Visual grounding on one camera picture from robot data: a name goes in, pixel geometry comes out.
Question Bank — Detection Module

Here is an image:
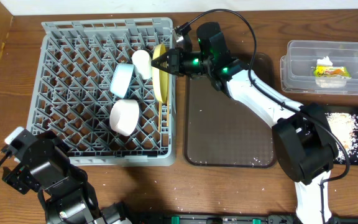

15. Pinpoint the yellow plate with crumbs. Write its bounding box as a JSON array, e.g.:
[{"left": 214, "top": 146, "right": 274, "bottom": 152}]
[{"left": 152, "top": 44, "right": 168, "bottom": 103}]

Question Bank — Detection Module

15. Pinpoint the white plastic cup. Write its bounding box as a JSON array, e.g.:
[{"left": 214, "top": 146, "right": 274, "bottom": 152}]
[{"left": 132, "top": 50, "right": 152, "bottom": 80}]

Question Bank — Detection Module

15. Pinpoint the light blue bowl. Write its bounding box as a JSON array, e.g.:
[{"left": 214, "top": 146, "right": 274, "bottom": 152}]
[{"left": 109, "top": 63, "right": 134, "bottom": 98}]

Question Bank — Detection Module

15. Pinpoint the pink bowl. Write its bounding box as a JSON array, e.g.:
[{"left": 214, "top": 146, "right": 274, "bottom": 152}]
[{"left": 109, "top": 100, "right": 140, "bottom": 136}]

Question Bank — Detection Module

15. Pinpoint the green yellow snack wrapper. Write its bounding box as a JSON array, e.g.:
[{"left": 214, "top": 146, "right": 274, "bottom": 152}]
[{"left": 313, "top": 65, "right": 351, "bottom": 78}]

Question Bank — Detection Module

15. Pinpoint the white napkin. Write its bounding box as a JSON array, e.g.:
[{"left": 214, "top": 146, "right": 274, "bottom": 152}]
[{"left": 315, "top": 56, "right": 350, "bottom": 88}]

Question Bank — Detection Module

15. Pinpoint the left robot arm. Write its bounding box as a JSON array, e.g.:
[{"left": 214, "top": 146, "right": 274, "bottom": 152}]
[{"left": 2, "top": 127, "right": 136, "bottom": 223}]

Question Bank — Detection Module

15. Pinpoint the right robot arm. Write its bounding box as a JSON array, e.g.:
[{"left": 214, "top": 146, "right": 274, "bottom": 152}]
[{"left": 151, "top": 22, "right": 339, "bottom": 223}]

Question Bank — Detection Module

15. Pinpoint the dark brown serving tray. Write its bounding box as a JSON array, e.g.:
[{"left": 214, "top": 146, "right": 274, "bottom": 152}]
[{"left": 183, "top": 52, "right": 278, "bottom": 169}]

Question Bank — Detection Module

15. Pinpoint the grey plastic dish rack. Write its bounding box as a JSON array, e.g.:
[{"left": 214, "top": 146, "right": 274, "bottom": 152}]
[{"left": 27, "top": 17, "right": 176, "bottom": 166}]

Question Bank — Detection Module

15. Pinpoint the clear plastic bin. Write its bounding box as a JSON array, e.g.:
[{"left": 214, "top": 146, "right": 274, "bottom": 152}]
[{"left": 280, "top": 40, "right": 358, "bottom": 95}]

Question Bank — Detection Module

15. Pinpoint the pile of rice scraps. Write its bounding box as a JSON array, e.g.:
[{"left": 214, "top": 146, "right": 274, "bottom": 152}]
[{"left": 326, "top": 113, "right": 358, "bottom": 164}]

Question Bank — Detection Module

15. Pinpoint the black plastic tray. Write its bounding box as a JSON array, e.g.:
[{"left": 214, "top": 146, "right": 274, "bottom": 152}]
[{"left": 324, "top": 105, "right": 358, "bottom": 166}]

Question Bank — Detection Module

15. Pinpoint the right black cable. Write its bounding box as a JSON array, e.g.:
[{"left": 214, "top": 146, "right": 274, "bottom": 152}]
[{"left": 174, "top": 8, "right": 351, "bottom": 224}]

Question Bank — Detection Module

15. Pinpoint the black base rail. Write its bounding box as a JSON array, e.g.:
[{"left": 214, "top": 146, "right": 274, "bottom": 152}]
[{"left": 135, "top": 213, "right": 358, "bottom": 224}]

